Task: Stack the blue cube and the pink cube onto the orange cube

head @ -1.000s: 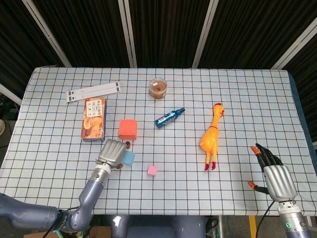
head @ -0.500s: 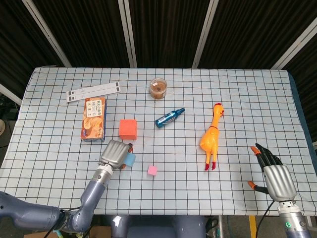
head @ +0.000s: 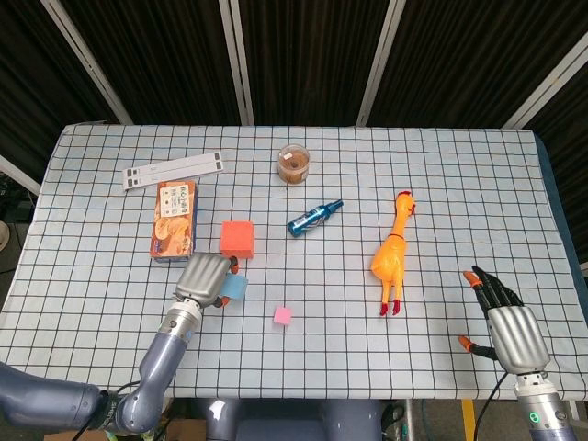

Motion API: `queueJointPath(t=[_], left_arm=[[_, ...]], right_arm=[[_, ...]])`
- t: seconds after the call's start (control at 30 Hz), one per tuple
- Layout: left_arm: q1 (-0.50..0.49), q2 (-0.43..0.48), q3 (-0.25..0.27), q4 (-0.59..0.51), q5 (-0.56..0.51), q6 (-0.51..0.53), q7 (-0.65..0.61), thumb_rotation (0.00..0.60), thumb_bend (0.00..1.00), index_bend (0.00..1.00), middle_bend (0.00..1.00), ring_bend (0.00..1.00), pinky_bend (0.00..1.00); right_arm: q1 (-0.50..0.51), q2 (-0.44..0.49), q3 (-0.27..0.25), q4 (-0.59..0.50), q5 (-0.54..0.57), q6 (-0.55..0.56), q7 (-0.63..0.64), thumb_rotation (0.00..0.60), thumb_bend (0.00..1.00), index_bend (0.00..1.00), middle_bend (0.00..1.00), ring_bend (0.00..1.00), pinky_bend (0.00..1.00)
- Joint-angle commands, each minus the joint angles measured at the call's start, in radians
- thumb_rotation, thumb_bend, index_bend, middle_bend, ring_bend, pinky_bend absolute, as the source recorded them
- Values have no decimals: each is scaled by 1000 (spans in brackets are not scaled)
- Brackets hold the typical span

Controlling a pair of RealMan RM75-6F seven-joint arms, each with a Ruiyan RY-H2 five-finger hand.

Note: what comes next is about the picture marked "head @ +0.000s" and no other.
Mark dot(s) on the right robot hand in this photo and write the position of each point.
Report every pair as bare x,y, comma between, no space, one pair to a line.
519,337

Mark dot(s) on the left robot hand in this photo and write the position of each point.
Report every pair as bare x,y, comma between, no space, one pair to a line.
202,278

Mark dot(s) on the blue cube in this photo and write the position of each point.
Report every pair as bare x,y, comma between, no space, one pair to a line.
235,287

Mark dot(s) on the small pink cube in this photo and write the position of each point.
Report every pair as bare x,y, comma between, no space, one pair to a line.
283,316

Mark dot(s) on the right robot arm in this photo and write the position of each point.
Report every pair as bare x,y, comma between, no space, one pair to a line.
542,413

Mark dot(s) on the orange cube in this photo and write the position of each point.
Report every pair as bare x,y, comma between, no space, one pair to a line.
239,236

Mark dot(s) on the orange biscuit box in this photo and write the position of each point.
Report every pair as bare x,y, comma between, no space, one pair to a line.
174,220

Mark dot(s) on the long white paper strip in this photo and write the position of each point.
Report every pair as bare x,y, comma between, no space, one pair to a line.
174,175
174,166

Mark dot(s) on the blue spray bottle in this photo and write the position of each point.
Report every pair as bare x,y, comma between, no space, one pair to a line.
308,221

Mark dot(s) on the metal table leg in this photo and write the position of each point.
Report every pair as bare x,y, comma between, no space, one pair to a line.
409,420

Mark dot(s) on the white checkered tablecloth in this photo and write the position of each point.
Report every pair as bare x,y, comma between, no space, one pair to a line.
321,358

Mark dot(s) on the clear jar of rubber bands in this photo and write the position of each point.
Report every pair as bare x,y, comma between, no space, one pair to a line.
293,165

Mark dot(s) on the yellow rubber chicken toy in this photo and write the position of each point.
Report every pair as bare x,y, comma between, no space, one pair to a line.
390,257

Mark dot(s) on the brown cardboard box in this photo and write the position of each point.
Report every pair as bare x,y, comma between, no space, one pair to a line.
186,431

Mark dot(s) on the grey-blue robot torso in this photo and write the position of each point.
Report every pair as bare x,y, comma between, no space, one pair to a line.
294,422

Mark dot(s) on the white round object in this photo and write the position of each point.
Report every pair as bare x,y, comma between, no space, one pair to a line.
3,235

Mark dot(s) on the white partition post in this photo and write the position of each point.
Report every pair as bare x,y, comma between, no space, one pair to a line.
379,64
551,80
18,174
237,64
88,64

